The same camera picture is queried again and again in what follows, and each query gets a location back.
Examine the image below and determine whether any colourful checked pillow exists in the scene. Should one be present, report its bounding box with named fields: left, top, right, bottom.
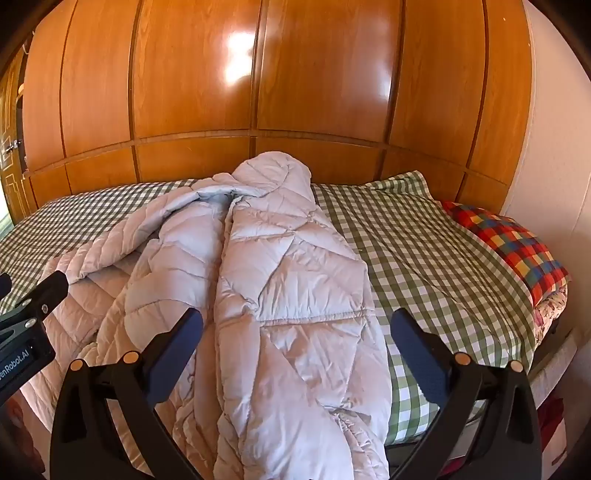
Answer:
left=441, top=200, right=572, bottom=308

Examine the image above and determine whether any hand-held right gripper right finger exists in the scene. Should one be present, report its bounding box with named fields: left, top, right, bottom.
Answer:
left=390, top=307, right=544, bottom=480

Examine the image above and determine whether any pale quilted puffer jacket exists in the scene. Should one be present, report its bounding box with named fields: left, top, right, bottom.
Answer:
left=25, top=150, right=394, bottom=480

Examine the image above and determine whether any floral mattress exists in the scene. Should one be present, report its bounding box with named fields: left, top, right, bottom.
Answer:
left=532, top=282, right=570, bottom=334

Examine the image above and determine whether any bed with green checked sheet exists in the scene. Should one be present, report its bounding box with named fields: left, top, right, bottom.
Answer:
left=0, top=171, right=578, bottom=480

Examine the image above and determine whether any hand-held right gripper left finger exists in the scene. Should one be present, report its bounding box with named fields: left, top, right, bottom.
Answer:
left=49, top=307, right=204, bottom=480

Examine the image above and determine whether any red cloth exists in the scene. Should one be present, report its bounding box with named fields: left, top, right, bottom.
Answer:
left=534, top=394, right=568, bottom=446

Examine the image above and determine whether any wooden door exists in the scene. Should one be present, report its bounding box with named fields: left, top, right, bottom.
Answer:
left=0, top=44, right=38, bottom=223

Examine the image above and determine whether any wooden panelled wardrobe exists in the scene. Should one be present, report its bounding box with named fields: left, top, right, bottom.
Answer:
left=19, top=0, right=533, bottom=223

